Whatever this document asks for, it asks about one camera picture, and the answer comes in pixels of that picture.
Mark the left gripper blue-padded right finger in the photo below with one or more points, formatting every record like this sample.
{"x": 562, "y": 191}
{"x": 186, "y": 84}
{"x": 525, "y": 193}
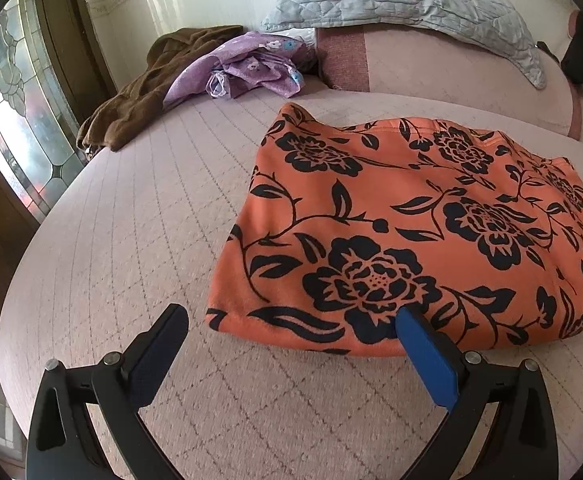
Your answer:
{"x": 521, "y": 442}

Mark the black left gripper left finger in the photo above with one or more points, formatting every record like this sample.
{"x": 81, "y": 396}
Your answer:
{"x": 63, "y": 443}

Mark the orange black floral garment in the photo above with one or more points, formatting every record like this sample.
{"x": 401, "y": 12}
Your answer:
{"x": 344, "y": 227}

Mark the pink quilted bed mattress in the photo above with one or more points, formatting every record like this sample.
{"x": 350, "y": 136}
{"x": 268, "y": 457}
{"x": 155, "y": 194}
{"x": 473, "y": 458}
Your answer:
{"x": 139, "y": 229}

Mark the pink bolster with maroon band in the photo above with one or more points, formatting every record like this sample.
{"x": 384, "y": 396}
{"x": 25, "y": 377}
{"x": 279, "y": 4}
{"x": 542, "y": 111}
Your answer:
{"x": 429, "y": 65}

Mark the stained glass window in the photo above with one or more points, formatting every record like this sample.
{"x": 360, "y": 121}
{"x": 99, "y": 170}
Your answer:
{"x": 38, "y": 157}

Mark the brown fleece garment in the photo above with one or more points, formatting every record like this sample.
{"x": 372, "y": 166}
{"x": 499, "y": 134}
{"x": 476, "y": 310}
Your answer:
{"x": 119, "y": 120}

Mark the purple floral cloth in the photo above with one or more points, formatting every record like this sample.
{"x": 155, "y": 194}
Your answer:
{"x": 249, "y": 61}

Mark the grey quilted blanket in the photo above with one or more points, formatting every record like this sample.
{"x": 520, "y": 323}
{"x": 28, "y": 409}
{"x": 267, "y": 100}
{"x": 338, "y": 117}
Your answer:
{"x": 493, "y": 25}

